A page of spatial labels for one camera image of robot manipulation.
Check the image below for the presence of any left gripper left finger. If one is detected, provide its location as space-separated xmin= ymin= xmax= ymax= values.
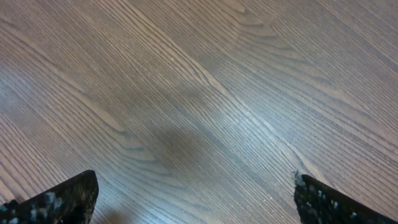
xmin=1 ymin=170 xmax=99 ymax=224

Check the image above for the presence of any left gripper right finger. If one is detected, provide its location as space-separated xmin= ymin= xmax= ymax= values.
xmin=294 ymin=172 xmax=397 ymax=224

